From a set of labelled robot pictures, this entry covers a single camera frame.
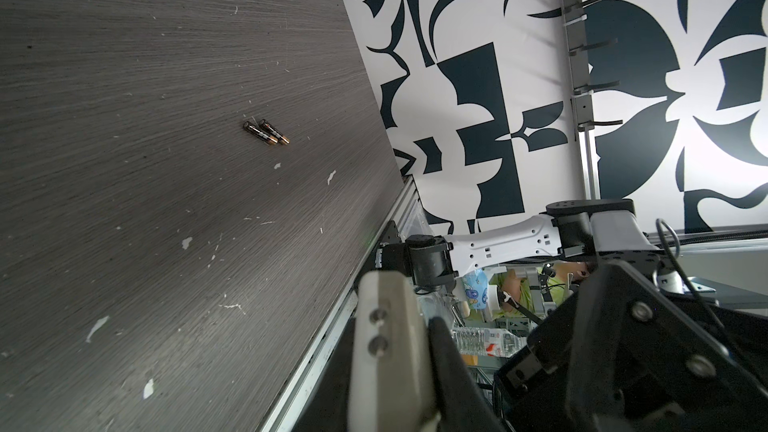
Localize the grey wall hook rack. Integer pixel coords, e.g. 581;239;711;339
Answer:
560;0;623;132

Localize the plastic water bottle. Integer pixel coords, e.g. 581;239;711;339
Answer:
452;327;526;358

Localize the aaa battery black copper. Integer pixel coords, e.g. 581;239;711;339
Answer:
242;121;279;145
258;119;290;145

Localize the person in green shirt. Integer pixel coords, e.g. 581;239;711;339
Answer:
489;261;593;319

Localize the blue patterned cup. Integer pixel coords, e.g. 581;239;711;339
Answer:
462;269;489;311

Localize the white remote control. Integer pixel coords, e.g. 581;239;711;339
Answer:
347;270;440;432

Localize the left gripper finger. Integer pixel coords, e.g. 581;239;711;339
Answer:
427;317;504;431

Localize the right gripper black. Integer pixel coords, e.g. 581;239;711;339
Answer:
493;260;767;431

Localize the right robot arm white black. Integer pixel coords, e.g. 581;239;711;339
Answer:
346;199;767;431

